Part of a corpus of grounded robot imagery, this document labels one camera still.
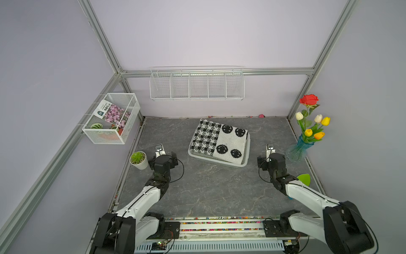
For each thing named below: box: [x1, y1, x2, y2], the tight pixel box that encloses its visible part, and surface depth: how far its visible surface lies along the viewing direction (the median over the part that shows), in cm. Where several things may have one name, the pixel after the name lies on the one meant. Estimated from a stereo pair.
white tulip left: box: [295, 111, 304, 121], surface depth 84 cm
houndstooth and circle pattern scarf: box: [189, 118, 249, 165], surface depth 92 cm
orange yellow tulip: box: [314, 131, 326, 140], surface depth 73 cm
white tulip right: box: [314, 114, 324, 123], surface depth 81 cm
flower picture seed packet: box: [93, 98, 131, 129], surface depth 76 cm
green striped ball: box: [90, 122, 104, 129], surface depth 72 cm
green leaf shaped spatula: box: [297, 173, 311, 187], surface depth 91 cm
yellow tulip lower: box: [304, 128, 313, 137], surface depth 75 cm
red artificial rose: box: [299, 94, 321, 110], surface depth 80 cm
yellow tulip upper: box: [321, 116, 331, 126], surface depth 79 cm
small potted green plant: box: [129, 150, 149, 170], surface depth 90 cm
